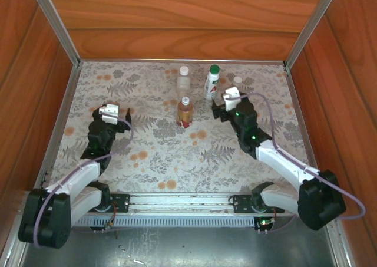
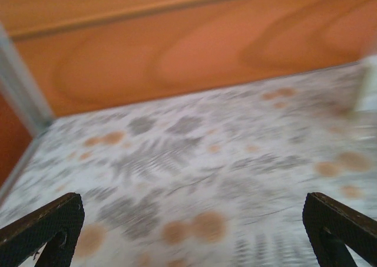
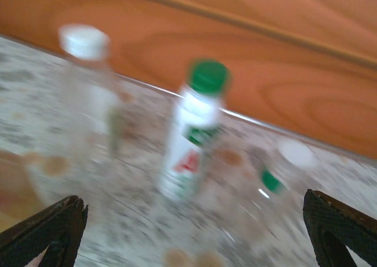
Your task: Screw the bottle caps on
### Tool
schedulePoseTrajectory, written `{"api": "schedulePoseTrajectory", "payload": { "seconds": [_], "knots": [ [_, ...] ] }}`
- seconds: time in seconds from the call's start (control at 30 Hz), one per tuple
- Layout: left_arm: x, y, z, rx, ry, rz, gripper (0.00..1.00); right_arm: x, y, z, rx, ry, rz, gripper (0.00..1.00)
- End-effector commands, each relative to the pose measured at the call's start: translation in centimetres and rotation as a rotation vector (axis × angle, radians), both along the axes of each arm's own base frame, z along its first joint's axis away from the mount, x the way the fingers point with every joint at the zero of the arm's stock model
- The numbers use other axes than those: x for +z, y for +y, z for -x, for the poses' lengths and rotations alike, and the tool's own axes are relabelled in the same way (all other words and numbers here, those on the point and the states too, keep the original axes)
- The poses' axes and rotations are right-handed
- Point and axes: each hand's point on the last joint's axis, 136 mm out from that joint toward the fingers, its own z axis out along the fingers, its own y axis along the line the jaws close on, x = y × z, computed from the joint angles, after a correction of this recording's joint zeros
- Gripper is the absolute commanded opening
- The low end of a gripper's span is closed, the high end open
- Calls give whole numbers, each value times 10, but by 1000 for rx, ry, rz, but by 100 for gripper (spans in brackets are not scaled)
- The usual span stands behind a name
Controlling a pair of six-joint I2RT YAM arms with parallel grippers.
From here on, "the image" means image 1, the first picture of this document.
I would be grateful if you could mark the white bottle green label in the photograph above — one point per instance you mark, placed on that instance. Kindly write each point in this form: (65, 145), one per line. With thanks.
(211, 87)

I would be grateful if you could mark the small electronics board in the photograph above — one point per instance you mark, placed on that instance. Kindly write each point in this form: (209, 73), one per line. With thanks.
(109, 225)
(265, 220)

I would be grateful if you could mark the green bottle cap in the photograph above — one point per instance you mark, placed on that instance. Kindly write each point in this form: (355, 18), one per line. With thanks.
(215, 69)

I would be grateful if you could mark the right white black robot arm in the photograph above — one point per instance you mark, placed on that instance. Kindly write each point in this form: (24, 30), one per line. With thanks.
(321, 202)

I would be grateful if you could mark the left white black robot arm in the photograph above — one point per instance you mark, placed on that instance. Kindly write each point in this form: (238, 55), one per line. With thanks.
(44, 220)

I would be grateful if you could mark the long aluminium mounting rail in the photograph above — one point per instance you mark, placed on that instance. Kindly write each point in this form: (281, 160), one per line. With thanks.
(176, 200)

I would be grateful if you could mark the aluminium table side rail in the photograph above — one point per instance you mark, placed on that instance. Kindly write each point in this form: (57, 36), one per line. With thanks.
(296, 102)
(66, 102)

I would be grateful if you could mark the thin aluminium table edge rail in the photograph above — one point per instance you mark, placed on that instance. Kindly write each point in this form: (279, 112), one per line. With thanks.
(147, 60)

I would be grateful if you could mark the slanted aluminium frame post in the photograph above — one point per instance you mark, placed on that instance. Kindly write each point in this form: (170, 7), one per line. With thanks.
(56, 22)
(312, 22)

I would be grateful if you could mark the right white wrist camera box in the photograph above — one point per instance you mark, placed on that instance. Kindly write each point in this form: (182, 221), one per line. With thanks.
(231, 100)

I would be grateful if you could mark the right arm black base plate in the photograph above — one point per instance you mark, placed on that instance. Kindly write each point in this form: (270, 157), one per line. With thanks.
(241, 206)

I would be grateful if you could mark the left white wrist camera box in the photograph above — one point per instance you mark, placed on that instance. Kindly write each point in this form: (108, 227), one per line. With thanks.
(109, 113)

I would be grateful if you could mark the clear plastic bottle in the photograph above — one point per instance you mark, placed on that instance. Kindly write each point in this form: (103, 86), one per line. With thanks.
(183, 85)
(185, 100)

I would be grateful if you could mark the floral patterned tablecloth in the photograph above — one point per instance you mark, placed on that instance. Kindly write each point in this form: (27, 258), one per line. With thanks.
(176, 166)

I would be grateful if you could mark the aluminium frame bar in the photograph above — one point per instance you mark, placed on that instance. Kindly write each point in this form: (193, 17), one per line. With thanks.
(10, 255)
(341, 249)

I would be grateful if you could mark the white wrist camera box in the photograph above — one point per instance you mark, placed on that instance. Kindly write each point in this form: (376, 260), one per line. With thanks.
(109, 113)
(231, 100)

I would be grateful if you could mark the orange tea bottle red label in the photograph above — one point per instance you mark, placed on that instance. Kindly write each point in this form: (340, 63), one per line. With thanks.
(185, 116)

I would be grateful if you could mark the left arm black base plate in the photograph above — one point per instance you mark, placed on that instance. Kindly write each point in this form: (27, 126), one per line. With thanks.
(121, 207)

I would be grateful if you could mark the shiny sheet metal panel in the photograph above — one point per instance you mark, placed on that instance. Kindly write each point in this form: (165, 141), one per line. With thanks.
(176, 249)

